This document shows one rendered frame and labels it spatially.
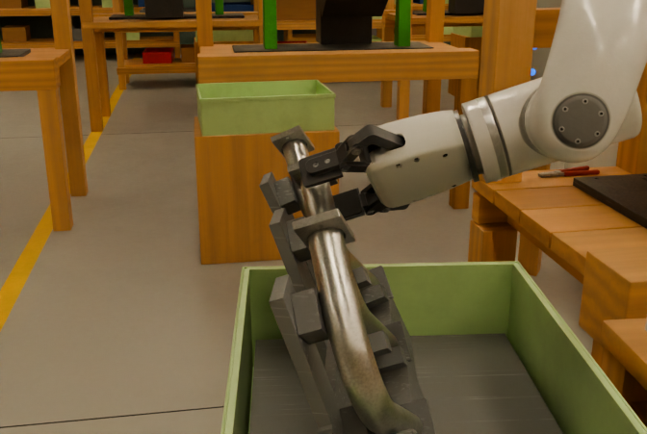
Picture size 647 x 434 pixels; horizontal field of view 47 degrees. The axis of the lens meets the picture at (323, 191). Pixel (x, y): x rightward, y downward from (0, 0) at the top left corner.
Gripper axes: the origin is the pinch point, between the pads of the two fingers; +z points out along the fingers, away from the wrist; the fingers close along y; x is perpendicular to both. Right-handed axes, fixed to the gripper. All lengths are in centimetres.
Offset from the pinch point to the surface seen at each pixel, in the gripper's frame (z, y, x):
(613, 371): -28, -58, 14
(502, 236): -21, -107, -33
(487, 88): -28, -83, -59
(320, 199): 0.2, 1.5, 1.6
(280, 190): 6.9, -10.0, -7.6
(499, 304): -14.3, -45.6, 2.5
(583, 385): -20.1, -24.5, 20.9
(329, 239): -2.0, 13.0, 11.7
